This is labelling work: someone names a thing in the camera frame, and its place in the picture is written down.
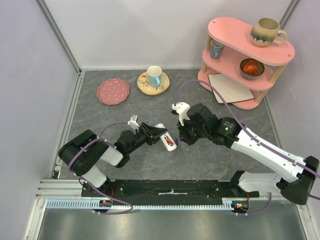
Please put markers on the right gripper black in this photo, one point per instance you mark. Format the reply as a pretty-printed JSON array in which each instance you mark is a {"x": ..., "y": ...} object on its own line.
[{"x": 189, "y": 131}]

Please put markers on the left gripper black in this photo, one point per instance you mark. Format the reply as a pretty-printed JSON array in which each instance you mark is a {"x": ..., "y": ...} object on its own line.
[{"x": 153, "y": 134}]

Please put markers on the red orange battery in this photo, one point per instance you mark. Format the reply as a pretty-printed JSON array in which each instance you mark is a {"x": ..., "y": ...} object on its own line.
[{"x": 169, "y": 141}]

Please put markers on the white remote control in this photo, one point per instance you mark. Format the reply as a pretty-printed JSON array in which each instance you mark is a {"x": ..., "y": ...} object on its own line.
[{"x": 168, "y": 148}]

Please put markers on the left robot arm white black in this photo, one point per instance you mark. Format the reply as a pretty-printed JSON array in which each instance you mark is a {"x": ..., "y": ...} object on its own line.
[{"x": 82, "y": 153}]

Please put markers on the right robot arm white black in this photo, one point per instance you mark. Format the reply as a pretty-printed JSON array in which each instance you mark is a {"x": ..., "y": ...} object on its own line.
[{"x": 293, "y": 177}]

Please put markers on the beige leaf saucer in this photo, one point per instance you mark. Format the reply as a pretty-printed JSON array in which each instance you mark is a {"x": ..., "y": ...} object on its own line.
[{"x": 145, "y": 87}]

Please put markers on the white square mat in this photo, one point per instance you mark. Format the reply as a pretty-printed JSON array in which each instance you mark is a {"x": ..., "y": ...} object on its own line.
[{"x": 230, "y": 90}]

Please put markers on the light blue cup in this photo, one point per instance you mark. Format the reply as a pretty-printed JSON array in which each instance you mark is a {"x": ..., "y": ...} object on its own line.
[{"x": 154, "y": 75}]

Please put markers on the pink dotted plate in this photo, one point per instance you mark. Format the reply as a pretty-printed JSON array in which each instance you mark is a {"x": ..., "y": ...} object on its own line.
[{"x": 113, "y": 91}]

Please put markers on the pink three-tier shelf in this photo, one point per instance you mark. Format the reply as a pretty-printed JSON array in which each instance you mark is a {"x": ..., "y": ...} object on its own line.
[{"x": 235, "y": 35}]

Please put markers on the orange red cup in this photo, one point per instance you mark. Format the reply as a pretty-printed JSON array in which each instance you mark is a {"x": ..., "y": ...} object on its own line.
[{"x": 250, "y": 68}]

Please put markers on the grey blue mug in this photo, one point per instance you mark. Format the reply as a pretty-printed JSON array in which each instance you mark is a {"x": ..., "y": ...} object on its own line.
[{"x": 216, "y": 49}]

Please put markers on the patterned dark bowl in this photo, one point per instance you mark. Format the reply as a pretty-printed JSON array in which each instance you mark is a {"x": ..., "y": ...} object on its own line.
[{"x": 261, "y": 69}]

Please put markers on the beige ceramic mug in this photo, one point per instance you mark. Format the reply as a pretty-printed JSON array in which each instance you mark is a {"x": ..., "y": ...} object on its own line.
[{"x": 266, "y": 31}]

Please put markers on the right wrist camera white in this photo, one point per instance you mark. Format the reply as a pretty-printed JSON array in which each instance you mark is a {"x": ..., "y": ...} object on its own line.
[{"x": 181, "y": 109}]

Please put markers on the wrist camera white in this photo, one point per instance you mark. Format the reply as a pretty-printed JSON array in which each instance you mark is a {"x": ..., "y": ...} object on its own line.
[
  {"x": 181, "y": 109},
  {"x": 133, "y": 122}
]

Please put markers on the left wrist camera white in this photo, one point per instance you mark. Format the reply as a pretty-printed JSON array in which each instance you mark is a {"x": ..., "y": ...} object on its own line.
[{"x": 133, "y": 122}]

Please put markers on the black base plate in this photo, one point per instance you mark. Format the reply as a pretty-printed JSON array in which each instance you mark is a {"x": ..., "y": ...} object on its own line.
[{"x": 136, "y": 191}]

